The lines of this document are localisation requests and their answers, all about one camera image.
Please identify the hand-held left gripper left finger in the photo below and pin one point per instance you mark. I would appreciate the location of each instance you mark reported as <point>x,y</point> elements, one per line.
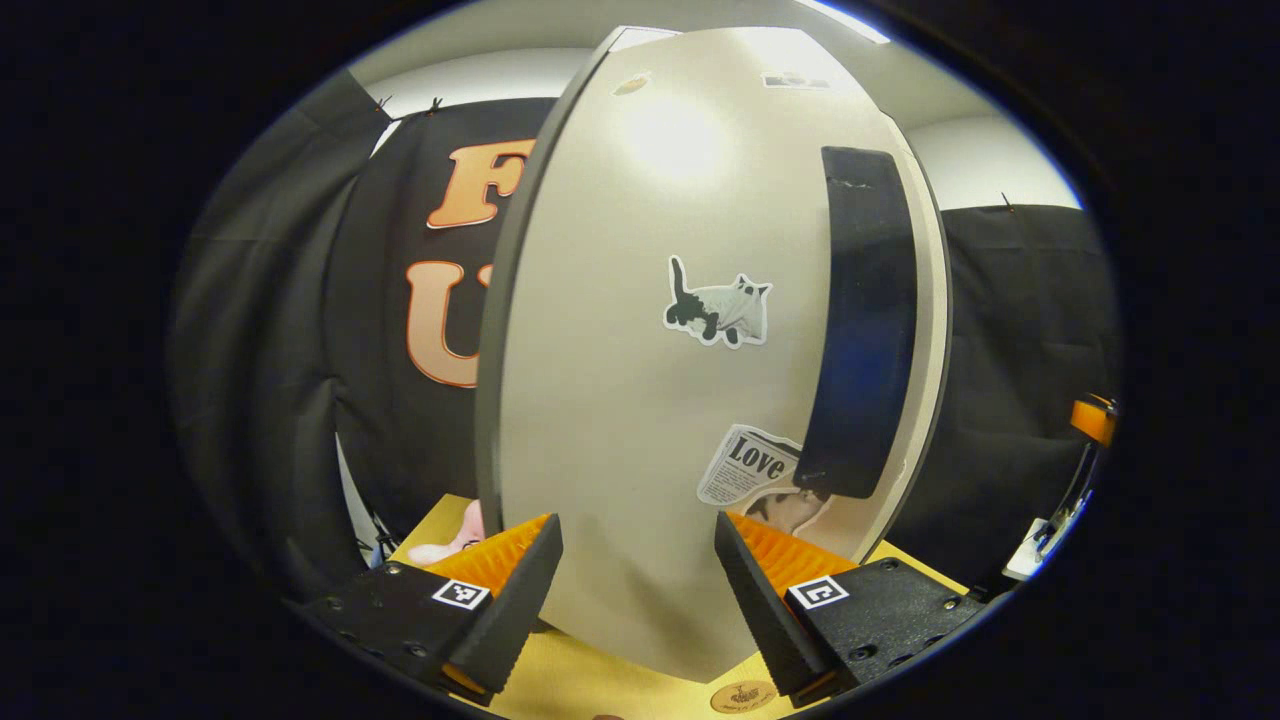
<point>510,610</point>

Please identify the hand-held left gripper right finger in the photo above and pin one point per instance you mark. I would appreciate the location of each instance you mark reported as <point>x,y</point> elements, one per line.
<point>760,610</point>

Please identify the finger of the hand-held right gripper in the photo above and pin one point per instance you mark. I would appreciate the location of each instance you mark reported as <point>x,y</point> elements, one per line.
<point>1095,420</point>

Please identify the white door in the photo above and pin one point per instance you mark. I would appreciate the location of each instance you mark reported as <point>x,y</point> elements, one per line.
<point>620,420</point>

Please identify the round wooden coaster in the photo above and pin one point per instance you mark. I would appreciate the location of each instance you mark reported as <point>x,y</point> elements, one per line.
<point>742,695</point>

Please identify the pink plush toy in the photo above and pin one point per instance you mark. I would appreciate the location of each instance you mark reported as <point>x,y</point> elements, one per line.
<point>450,545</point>

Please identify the black backdrop cloth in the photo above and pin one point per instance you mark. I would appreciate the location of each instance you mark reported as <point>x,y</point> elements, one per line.
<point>1020,330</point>

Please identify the white table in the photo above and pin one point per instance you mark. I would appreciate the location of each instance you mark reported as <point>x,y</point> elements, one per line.
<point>1030,545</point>

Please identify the ceiling light strip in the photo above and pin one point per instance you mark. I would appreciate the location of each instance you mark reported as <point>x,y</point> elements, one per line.
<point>850,20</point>

